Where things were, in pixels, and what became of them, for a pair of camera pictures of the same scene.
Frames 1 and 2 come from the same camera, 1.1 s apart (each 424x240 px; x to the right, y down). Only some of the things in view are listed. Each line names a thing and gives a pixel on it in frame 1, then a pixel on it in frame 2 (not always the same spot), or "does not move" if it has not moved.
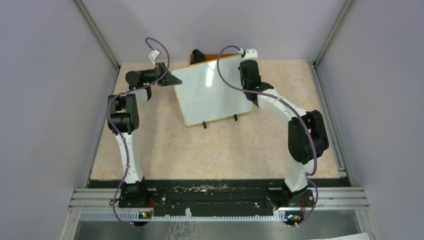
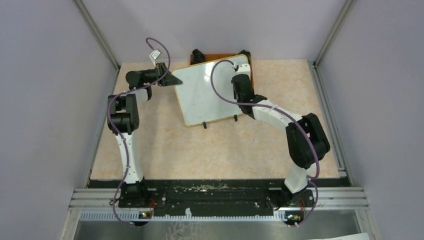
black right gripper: [239, 68] -> [235, 94]
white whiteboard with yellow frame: [203, 96] does not move
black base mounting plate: [217, 195] does not move
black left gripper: [168, 79] does not move
